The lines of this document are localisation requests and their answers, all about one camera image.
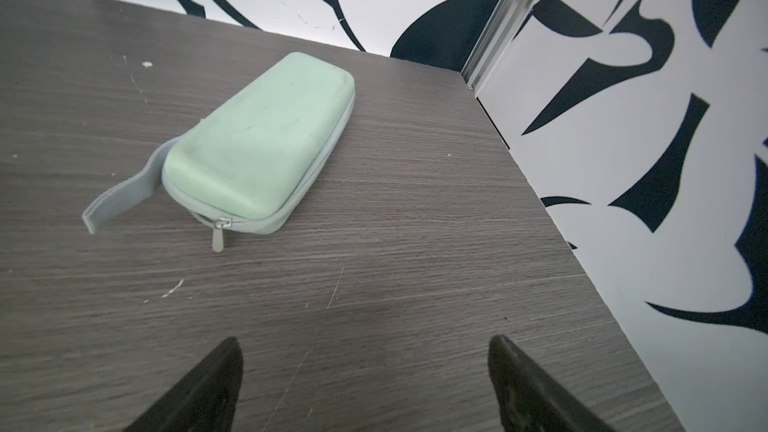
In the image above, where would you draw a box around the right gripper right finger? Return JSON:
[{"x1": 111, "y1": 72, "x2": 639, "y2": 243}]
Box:
[{"x1": 488, "y1": 334, "x2": 614, "y2": 432}]

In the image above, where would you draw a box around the green zip case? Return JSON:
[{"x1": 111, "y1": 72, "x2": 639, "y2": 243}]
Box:
[{"x1": 82, "y1": 52, "x2": 356, "y2": 252}]

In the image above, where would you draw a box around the aluminium frame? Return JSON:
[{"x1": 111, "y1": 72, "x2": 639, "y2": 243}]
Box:
[{"x1": 461, "y1": 0, "x2": 536, "y2": 95}]

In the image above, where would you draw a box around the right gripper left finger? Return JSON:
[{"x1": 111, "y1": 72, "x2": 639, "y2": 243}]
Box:
[{"x1": 125, "y1": 337, "x2": 243, "y2": 432}]

